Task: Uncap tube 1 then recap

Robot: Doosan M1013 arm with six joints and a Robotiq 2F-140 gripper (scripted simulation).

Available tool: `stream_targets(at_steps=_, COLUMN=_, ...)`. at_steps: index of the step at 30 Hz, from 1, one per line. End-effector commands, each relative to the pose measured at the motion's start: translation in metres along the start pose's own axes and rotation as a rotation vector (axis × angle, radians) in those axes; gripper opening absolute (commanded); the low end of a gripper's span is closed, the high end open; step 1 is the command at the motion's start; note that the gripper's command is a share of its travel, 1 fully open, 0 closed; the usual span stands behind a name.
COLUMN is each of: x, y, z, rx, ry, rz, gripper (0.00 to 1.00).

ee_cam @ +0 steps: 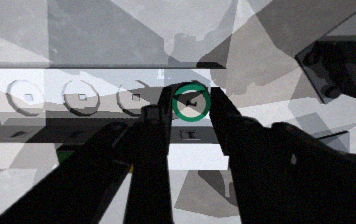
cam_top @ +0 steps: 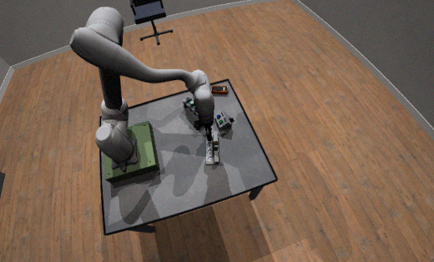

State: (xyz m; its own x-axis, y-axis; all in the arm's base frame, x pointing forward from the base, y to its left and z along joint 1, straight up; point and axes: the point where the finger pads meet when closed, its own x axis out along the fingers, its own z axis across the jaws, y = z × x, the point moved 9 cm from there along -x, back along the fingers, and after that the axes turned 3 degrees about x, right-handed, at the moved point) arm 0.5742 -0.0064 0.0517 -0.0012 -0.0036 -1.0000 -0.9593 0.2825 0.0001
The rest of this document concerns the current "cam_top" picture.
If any orange digital multimeter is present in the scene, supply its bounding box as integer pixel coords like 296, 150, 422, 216
211, 86, 228, 94

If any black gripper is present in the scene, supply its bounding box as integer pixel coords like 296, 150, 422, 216
201, 120, 214, 141

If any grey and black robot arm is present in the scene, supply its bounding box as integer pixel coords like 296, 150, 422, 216
70, 7, 214, 170

